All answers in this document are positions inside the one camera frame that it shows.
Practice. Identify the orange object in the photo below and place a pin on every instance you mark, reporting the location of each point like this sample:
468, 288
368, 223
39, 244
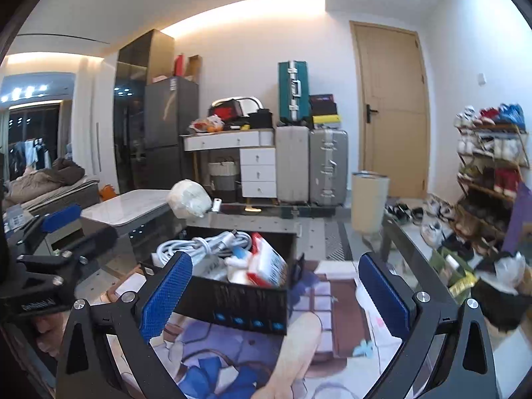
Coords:
107, 193

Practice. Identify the purple bag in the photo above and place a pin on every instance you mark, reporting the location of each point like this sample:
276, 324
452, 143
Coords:
519, 220

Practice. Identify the black handbag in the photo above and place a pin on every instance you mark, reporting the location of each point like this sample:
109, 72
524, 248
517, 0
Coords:
261, 119

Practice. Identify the hanging clothes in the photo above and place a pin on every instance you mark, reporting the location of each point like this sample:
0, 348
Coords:
31, 153

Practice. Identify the wooden door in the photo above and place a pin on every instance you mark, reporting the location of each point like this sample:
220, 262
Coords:
392, 112

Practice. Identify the black flat box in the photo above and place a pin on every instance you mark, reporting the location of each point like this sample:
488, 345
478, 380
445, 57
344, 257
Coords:
323, 106

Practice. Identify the white power adapter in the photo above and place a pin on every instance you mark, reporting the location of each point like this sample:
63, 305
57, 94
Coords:
237, 268

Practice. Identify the black storage box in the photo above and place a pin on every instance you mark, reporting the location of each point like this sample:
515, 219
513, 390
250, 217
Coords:
245, 303

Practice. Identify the bag of fruit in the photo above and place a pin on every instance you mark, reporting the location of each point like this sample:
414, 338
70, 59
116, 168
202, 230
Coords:
205, 124

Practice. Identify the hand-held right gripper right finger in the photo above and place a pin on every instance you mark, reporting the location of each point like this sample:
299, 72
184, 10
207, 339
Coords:
384, 295

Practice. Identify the grey white laundry basket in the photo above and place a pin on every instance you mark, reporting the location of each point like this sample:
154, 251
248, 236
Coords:
223, 183

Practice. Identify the yellow black box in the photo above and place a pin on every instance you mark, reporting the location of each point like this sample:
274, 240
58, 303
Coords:
326, 121

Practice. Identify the red white packet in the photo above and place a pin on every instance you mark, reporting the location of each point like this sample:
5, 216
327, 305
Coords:
268, 264

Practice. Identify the teal suitcase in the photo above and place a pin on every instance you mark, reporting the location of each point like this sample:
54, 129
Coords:
293, 91

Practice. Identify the flat cardboard pieces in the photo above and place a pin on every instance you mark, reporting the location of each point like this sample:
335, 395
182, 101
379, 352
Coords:
193, 66

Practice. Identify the grey fridge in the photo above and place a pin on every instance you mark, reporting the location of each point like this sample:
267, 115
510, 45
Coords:
170, 133

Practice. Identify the beige trash bin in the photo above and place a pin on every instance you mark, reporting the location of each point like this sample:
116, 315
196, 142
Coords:
369, 203

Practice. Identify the crumpled white plastic bag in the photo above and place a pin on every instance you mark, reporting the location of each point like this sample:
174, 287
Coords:
505, 272

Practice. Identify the white grey box appliance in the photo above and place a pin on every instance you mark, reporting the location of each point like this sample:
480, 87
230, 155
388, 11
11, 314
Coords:
124, 208

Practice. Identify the red box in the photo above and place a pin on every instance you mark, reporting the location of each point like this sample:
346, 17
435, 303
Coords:
179, 65

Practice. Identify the beige suitcase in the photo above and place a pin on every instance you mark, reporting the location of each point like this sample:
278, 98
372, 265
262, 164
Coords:
292, 166

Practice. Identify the white curved chair back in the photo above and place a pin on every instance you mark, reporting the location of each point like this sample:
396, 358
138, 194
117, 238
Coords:
255, 100

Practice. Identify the dark tall cabinet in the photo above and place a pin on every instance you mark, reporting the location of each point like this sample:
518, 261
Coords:
131, 112

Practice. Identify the pile of loose shoes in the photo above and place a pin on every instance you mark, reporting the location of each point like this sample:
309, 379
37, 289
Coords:
432, 220

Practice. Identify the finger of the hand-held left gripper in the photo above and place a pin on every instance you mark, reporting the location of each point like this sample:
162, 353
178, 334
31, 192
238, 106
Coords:
60, 218
95, 241

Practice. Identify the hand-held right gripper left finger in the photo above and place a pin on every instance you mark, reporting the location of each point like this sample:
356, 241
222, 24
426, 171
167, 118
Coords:
166, 291

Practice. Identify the green box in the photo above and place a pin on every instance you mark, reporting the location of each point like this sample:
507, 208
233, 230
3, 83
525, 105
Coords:
453, 272

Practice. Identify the wooden shoe rack with shoes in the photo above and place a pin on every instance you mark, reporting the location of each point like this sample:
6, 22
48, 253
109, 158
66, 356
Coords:
490, 174

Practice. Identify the silver suitcase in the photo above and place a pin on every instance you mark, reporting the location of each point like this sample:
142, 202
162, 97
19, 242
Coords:
328, 168

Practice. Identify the bed with brown duvet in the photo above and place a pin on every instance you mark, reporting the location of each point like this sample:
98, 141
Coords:
45, 183

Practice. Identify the printed desk mat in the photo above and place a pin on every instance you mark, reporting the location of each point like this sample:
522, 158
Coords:
324, 307

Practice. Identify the red black bag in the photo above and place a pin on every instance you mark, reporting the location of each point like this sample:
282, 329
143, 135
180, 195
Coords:
226, 112

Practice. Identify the white desk with drawers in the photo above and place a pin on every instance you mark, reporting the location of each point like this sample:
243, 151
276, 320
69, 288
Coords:
257, 166

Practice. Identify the white plastic bag bundle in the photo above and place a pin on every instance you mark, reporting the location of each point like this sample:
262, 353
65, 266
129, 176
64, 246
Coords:
189, 199

